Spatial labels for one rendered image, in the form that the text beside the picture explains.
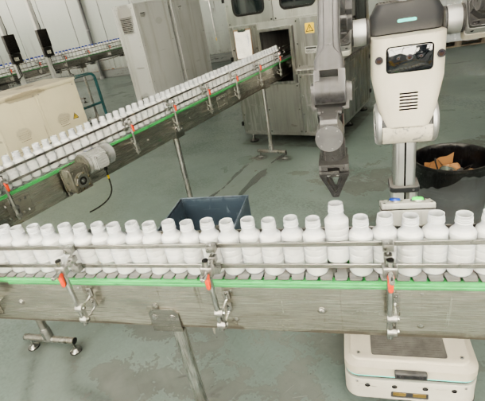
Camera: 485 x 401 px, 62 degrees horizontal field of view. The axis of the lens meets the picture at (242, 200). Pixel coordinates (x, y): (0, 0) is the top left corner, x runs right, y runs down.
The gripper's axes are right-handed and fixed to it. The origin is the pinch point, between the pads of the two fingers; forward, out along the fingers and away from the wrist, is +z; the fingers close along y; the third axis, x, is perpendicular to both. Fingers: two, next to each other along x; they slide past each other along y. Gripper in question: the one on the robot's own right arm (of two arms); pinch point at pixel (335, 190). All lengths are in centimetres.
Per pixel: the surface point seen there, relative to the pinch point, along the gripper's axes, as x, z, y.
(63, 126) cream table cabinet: -322, 59, -312
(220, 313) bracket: -32.4, 29.2, 12.6
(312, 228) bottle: -6.2, 8.8, 3.3
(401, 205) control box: 16.5, 12.1, -12.0
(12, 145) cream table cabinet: -343, 57, -250
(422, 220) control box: 21.8, 16.2, -10.4
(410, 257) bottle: 16.8, 17.1, 4.5
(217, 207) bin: -53, 34, -56
